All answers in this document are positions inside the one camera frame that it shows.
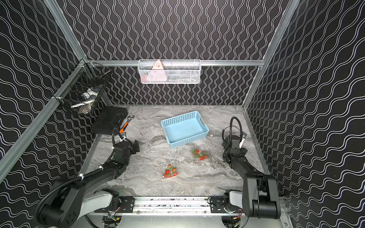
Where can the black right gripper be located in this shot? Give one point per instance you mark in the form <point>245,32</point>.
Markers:
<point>225,143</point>

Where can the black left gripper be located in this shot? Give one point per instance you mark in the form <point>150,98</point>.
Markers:
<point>132,147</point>

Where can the light blue perforated plastic basket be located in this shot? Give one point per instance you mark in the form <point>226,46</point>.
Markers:
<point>183,129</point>

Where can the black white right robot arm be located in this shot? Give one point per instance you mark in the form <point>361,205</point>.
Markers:
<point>253,185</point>

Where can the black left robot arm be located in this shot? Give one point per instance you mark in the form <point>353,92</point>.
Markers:
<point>85,185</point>

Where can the black plastic case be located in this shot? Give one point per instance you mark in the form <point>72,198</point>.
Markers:
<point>110,118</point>

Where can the white items in corner basket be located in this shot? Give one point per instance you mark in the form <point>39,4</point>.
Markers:
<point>87,100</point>

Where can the pink triangular object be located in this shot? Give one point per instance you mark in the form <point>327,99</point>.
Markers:
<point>157,73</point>

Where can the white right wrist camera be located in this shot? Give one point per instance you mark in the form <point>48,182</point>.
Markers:
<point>241,142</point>

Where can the orange handled wrench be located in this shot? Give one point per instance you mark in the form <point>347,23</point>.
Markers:
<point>125,125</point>

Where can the black wire corner basket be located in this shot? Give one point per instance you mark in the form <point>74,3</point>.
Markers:
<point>91,75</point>

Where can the white wire wall basket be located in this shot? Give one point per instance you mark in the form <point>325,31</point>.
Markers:
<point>178,71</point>

